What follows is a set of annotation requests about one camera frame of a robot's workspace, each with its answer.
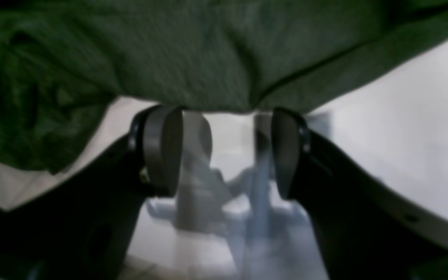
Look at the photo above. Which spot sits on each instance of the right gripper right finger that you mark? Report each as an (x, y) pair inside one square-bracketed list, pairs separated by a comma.
[(365, 230)]

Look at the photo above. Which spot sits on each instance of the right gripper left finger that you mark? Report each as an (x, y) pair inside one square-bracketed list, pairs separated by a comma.
[(81, 230)]

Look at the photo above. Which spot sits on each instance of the dark green t-shirt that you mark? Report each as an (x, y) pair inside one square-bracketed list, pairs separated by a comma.
[(63, 62)]

